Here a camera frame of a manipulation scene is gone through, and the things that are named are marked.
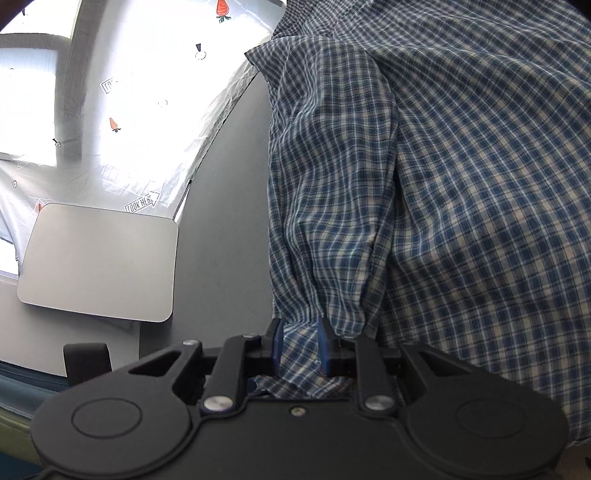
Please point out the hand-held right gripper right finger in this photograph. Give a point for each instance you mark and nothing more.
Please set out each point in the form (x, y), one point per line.
(327, 346)

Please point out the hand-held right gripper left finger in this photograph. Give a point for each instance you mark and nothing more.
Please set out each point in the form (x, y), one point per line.
(276, 346)

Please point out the blue plaid shirt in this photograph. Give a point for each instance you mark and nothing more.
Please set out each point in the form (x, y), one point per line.
(461, 184)

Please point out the black rectangular object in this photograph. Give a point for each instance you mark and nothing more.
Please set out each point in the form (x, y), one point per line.
(87, 362)

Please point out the white rounded board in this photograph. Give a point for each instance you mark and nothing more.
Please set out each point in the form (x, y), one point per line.
(97, 263)

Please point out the teal and olive upholstery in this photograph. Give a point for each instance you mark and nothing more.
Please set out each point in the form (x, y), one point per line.
(18, 415)

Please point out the white printed curtain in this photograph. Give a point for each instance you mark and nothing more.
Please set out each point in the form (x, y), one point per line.
(138, 69)

